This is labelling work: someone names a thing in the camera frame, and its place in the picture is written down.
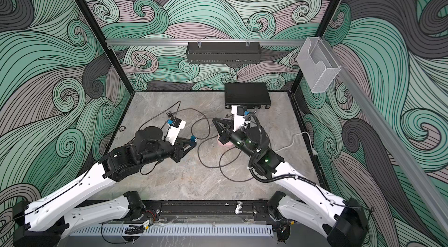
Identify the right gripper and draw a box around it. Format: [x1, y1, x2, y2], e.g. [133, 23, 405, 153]
[215, 118, 258, 160]

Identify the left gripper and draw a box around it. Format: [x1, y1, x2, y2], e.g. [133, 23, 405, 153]
[138, 137, 195, 168]

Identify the grey cable of yellow charger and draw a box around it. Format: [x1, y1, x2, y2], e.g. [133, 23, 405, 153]
[196, 134, 242, 169]

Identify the grey cable of green charger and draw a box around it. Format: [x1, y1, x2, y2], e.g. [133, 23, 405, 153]
[171, 108, 221, 141]

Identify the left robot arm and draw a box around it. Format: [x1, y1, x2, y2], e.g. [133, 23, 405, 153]
[13, 126, 197, 247]

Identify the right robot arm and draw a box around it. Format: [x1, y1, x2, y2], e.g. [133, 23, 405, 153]
[212, 114, 369, 247]

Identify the pink power strip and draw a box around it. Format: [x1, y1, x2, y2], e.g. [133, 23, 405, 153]
[217, 140, 233, 148]

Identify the black briefcase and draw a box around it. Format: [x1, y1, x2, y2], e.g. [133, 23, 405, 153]
[224, 83, 271, 109]

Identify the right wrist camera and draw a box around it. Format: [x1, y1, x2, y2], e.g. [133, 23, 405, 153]
[231, 105, 250, 132]

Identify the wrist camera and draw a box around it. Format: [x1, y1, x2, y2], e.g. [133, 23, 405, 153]
[231, 105, 250, 132]
[165, 117, 186, 146]

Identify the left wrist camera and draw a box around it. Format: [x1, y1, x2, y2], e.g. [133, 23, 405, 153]
[165, 117, 186, 146]

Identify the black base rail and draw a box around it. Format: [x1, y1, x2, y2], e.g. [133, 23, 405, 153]
[143, 200, 273, 223]

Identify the black wall shelf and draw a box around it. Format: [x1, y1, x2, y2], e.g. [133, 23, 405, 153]
[186, 41, 261, 65]

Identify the clear acrylic wall holder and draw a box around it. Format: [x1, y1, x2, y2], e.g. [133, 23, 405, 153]
[296, 37, 341, 93]

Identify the white slotted cable duct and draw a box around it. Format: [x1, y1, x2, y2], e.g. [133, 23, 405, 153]
[71, 224, 274, 237]

